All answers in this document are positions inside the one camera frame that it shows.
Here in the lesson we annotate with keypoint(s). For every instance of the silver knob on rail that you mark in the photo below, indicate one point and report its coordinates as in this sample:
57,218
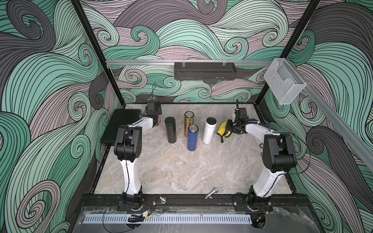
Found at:
163,200

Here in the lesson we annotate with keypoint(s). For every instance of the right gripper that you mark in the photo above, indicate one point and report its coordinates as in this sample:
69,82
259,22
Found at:
228,122

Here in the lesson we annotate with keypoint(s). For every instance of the blue thermos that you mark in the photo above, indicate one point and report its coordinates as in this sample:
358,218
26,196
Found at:
192,137

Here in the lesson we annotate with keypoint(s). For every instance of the white thermos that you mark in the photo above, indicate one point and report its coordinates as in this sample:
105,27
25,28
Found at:
209,130

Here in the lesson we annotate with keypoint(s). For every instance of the silver bolt on rail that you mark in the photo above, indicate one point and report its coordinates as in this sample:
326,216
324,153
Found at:
209,195

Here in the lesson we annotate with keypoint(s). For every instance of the gold thermos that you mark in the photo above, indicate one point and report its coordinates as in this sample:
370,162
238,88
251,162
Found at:
188,120

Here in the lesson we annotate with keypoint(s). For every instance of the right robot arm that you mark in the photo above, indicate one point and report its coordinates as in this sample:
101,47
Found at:
278,155

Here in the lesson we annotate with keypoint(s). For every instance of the black hard case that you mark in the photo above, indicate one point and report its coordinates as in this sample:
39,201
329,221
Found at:
119,117

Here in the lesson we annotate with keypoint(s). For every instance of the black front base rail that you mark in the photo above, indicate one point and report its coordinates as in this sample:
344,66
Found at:
176,200

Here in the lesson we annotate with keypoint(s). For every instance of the black wall shelf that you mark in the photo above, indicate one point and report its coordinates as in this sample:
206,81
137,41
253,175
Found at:
203,71

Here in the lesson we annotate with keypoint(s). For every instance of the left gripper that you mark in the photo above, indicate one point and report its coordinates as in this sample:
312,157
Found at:
159,109

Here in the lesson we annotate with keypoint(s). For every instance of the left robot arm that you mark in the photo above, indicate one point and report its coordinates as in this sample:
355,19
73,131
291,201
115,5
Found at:
128,147

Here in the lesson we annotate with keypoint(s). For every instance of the clear acrylic wall holder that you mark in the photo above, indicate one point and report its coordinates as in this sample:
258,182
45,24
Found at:
284,80

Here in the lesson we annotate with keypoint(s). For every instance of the black thermos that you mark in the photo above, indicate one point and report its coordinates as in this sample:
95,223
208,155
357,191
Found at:
170,125

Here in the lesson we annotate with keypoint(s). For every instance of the yellow grey cleaning cloth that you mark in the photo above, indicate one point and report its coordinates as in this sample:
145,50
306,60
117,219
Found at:
223,132

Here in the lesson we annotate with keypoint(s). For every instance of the white slotted cable duct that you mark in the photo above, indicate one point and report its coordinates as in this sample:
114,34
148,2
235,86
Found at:
172,219

